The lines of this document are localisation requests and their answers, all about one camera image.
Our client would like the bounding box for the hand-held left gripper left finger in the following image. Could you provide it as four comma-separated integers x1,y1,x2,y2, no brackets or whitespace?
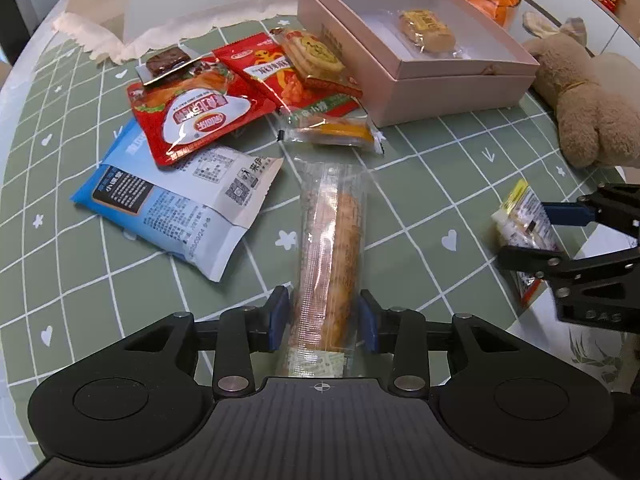
122,285,292,402

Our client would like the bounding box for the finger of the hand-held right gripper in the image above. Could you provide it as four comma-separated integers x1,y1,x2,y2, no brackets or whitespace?
497,241,640,292
542,182,640,248

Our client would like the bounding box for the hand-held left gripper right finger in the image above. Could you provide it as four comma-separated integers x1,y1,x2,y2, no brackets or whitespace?
359,289,522,402

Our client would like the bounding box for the yellow black snack packet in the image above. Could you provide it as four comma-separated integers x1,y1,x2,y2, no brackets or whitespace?
491,178,563,308

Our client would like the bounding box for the long clear biscuit stick packet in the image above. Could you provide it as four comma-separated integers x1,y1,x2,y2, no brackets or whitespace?
289,160,373,378

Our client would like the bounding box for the blue white snack packet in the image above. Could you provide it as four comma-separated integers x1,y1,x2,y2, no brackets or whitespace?
70,119,285,283

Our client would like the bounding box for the pink cardboard box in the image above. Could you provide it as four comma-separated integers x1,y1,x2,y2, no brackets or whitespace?
297,0,541,128

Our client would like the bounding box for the large red white snack packet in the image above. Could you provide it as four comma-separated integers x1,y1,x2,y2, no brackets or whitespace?
126,62,278,168

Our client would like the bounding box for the yellow pastry clear packet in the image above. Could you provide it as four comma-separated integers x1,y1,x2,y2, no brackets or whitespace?
385,7,463,58

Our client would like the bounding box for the red snack packet green end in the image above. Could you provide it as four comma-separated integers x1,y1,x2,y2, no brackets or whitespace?
212,32,361,121

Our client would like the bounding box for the round cookie clear packet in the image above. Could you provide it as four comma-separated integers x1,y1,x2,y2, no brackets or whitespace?
272,28,364,101

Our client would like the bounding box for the green checked tablecloth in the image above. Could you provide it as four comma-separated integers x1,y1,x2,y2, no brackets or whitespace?
0,10,640,461

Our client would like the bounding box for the beige plush toy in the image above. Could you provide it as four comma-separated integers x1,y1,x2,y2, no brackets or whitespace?
522,10,640,170

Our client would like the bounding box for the small orange cake packet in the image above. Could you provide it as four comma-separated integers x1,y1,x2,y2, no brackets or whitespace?
277,110,385,156

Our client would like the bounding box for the small brown snack packet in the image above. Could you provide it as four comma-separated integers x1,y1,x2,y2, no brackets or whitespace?
136,44,201,86

